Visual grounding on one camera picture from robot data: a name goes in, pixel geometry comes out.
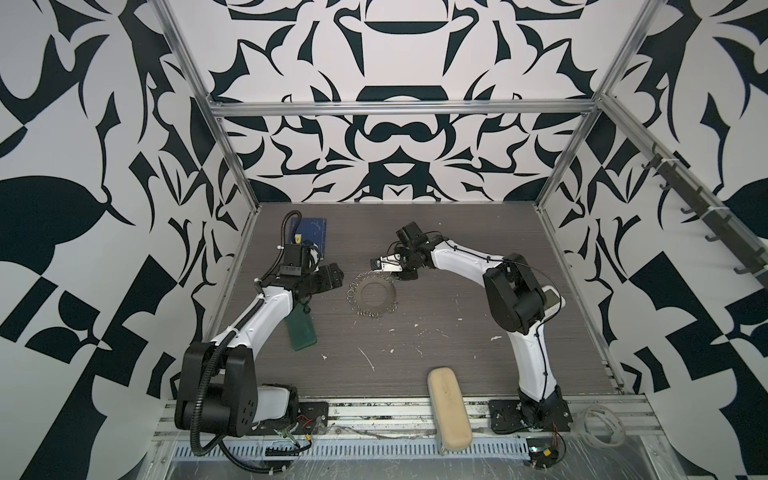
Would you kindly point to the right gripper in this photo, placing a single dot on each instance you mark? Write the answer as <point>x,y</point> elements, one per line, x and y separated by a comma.
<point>407,276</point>

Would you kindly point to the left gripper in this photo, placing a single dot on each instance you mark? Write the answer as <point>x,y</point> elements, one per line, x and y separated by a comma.
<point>328,282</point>

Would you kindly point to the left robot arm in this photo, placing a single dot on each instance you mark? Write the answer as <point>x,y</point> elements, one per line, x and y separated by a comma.
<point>219,395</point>

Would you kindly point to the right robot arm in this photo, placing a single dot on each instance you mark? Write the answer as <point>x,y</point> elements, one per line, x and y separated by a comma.
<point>518,304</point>

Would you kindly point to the blue booklet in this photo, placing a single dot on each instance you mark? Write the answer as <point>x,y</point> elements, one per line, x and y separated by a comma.
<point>313,230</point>

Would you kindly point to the green plastic card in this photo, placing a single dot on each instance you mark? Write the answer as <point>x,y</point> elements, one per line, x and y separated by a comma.
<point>301,331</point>

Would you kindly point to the white digital timer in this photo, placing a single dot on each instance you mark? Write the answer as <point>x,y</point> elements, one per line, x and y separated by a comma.
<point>553,302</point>

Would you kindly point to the beige eyeglass case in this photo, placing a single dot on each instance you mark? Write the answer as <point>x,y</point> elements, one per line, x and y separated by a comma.
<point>451,420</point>

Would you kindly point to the small circuit board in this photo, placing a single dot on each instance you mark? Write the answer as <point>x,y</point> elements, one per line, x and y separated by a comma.
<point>545,453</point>

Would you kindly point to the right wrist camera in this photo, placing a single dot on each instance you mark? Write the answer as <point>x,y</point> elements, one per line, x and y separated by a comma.
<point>411,236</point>

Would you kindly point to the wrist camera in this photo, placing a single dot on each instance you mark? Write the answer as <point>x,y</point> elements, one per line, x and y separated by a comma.
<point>297,260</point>
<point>411,236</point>

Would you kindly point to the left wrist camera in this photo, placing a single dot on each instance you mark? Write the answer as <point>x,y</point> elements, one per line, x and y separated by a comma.
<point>297,260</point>

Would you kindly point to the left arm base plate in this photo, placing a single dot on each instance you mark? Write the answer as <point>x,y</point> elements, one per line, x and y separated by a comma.
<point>302,418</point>

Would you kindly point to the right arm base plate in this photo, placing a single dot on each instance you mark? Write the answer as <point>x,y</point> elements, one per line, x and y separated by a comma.
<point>525,414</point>

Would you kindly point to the white cable duct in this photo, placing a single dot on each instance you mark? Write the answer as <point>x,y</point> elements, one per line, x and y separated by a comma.
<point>516,449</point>

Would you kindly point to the wall hook rail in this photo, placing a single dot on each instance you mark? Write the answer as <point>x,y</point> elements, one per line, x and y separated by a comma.
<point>701,204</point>

